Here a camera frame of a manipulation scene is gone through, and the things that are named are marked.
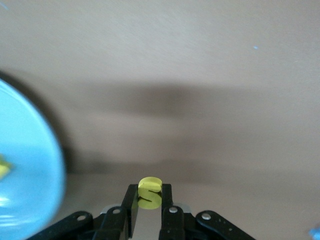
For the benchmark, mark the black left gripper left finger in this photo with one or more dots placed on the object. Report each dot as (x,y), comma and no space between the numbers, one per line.
(112,225)

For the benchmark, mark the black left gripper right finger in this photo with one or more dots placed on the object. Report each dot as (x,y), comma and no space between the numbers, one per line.
(175,225)

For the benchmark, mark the yellow foam letter s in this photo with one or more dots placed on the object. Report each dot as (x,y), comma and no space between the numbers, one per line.
(150,200)

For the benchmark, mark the yellow foam letter k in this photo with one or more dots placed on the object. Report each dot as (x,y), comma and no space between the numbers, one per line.
(3,168)

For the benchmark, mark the blue round plate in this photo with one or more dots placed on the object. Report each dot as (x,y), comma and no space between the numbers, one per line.
(27,150)

